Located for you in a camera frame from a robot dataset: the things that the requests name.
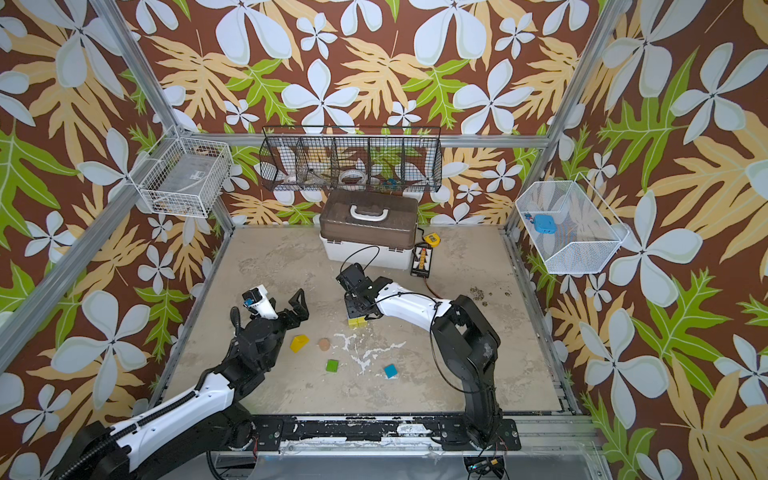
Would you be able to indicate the yellow wedge block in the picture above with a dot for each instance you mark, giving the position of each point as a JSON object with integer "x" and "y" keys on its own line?
{"x": 298, "y": 342}

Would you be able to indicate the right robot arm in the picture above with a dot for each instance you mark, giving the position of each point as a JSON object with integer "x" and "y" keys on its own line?
{"x": 468, "y": 344}

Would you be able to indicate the white wire basket left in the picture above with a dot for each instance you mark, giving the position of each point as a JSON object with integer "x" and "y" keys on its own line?
{"x": 185, "y": 176}

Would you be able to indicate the green cube block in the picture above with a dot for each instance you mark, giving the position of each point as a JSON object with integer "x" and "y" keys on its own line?
{"x": 332, "y": 365}

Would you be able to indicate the brown lid storage box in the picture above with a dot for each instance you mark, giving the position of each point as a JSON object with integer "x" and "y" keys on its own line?
{"x": 367, "y": 227}

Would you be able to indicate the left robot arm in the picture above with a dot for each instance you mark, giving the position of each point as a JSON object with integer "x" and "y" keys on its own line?
{"x": 206, "y": 417}

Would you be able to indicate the black wire basket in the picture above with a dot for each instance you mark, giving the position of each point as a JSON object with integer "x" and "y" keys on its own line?
{"x": 389, "y": 159}

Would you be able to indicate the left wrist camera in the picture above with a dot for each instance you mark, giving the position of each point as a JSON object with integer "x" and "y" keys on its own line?
{"x": 258, "y": 304}

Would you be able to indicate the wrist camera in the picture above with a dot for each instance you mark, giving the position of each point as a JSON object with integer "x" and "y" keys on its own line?
{"x": 352, "y": 277}
{"x": 258, "y": 304}

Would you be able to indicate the teal cube block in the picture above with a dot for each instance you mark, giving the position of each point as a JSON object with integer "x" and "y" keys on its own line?
{"x": 390, "y": 371}

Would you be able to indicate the white mesh basket right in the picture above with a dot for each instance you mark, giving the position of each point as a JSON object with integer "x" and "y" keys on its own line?
{"x": 589, "y": 232}

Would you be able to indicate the blue object in basket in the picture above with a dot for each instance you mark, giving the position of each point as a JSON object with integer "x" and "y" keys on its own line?
{"x": 544, "y": 224}

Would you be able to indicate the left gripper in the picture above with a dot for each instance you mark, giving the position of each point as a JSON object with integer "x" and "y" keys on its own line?
{"x": 300, "y": 312}

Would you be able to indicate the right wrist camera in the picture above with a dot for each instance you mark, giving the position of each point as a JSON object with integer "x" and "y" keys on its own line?
{"x": 352, "y": 277}

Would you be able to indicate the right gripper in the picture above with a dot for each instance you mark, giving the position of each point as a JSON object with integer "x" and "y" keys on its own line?
{"x": 355, "y": 303}

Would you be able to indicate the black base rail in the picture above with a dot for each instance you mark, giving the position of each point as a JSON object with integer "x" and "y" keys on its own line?
{"x": 451, "y": 432}

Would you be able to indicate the black battery holder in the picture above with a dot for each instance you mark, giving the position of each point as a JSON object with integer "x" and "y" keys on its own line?
{"x": 421, "y": 260}

